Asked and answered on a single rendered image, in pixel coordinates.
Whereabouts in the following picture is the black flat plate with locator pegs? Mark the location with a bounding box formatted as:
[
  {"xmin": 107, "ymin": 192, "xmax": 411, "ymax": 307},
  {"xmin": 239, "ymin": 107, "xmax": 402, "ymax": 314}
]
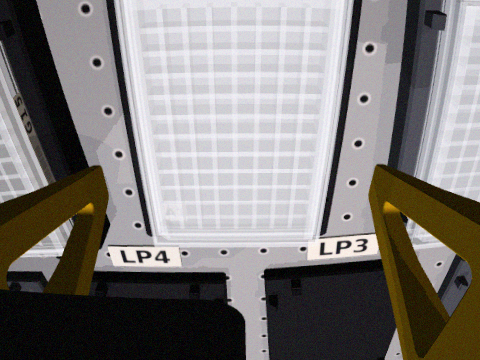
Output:
[{"xmin": 264, "ymin": 259, "xmax": 396, "ymax": 360}]

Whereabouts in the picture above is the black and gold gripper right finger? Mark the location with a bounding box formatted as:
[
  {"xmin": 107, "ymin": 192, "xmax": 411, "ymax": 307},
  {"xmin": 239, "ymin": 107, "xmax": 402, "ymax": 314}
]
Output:
[{"xmin": 369, "ymin": 164, "xmax": 480, "ymax": 360}]

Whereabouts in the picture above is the black flat plate with corner posts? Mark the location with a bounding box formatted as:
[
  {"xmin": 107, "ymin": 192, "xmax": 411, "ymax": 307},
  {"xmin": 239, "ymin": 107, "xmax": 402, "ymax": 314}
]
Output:
[{"xmin": 437, "ymin": 254, "xmax": 472, "ymax": 316}]

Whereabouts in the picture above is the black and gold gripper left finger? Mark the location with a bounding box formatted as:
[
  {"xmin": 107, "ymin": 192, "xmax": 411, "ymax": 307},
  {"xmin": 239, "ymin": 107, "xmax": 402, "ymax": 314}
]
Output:
[{"xmin": 0, "ymin": 165, "xmax": 109, "ymax": 296}]

